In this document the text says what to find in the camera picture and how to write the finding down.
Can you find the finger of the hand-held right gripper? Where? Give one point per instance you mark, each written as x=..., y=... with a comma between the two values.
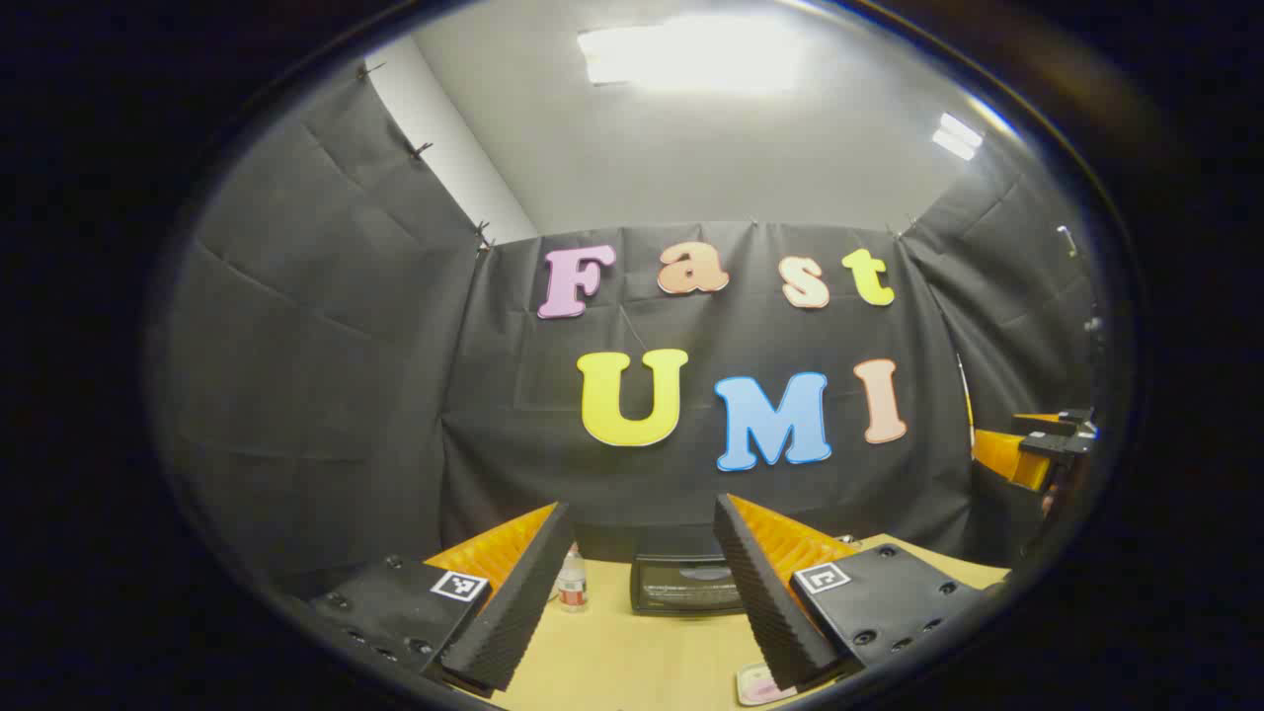
x=1007, y=454

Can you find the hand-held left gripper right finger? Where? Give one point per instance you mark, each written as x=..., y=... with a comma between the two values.
x=765, y=602

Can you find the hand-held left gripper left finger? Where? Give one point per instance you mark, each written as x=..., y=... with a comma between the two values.
x=513, y=602

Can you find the black electric oven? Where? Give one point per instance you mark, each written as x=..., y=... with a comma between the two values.
x=681, y=588

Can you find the clear bottle with red label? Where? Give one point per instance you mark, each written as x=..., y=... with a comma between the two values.
x=572, y=588

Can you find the black backdrop cloth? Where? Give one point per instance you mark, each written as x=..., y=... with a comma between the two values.
x=395, y=395

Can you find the small ceiling light panel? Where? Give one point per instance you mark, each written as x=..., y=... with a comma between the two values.
x=956, y=136

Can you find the large ceiling light panel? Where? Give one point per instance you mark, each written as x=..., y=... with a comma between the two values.
x=691, y=54

